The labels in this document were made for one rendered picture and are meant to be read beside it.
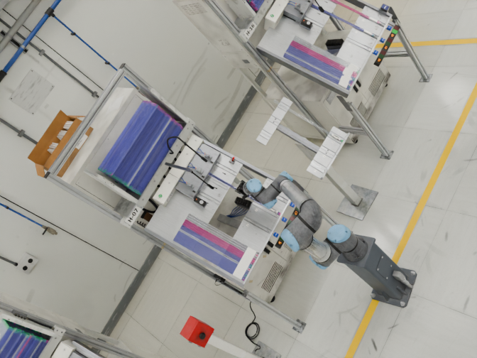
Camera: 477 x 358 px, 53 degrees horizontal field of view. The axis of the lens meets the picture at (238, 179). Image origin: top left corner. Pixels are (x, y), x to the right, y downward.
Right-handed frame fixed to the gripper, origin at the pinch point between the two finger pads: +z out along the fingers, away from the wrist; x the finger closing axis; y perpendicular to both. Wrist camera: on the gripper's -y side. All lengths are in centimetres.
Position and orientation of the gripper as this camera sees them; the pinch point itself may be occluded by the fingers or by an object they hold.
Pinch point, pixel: (244, 193)
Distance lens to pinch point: 290.5
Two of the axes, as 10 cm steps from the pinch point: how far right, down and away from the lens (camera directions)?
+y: -8.5, -5.2, -1.1
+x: -4.9, 8.4, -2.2
